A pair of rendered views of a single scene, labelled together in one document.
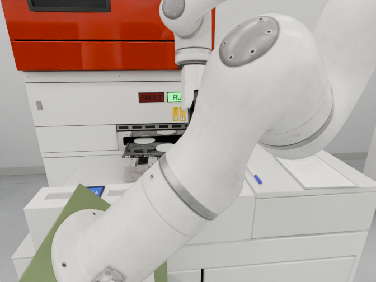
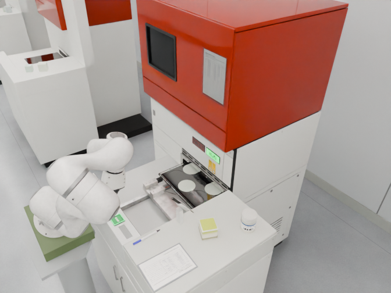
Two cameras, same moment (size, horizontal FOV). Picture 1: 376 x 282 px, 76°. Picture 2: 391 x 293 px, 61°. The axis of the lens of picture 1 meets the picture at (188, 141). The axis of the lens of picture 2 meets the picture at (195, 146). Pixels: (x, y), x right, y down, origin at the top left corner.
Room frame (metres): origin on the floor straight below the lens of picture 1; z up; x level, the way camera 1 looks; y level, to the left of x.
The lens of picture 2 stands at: (0.32, -1.14, 2.18)
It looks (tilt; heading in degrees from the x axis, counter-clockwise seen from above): 36 degrees down; 59
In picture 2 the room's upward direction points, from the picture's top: 1 degrees clockwise
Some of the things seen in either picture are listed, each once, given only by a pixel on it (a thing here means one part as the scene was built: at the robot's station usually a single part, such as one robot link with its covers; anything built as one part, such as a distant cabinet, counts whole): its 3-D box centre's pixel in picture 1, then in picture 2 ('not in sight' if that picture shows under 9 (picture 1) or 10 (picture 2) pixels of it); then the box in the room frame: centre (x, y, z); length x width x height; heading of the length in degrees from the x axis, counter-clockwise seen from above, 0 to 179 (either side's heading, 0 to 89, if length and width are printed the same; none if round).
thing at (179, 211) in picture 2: not in sight; (182, 210); (0.83, -0.17, 1.03); 0.06 x 0.04 x 0.13; 6
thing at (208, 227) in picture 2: not in sight; (208, 229); (0.89, -0.31, 1.00); 0.07 x 0.07 x 0.07; 72
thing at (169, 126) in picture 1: (163, 126); (203, 168); (1.12, 0.12, 0.96); 0.44 x 0.01 x 0.02; 96
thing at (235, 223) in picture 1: (146, 214); (108, 214); (0.54, 0.11, 0.89); 0.55 x 0.09 x 0.14; 96
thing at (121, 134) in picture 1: (164, 139); (202, 177); (1.12, 0.12, 0.89); 0.44 x 0.02 x 0.10; 96
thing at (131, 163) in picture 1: (131, 165); (150, 183); (0.83, 0.21, 0.89); 0.08 x 0.03 x 0.03; 6
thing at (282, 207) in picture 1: (268, 163); (202, 247); (0.85, -0.31, 0.89); 0.62 x 0.35 x 0.14; 6
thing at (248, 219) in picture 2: not in sight; (248, 220); (1.07, -0.37, 1.01); 0.07 x 0.07 x 0.10
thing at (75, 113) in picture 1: (125, 114); (187, 144); (1.11, 0.30, 1.02); 0.82 x 0.03 x 0.40; 96
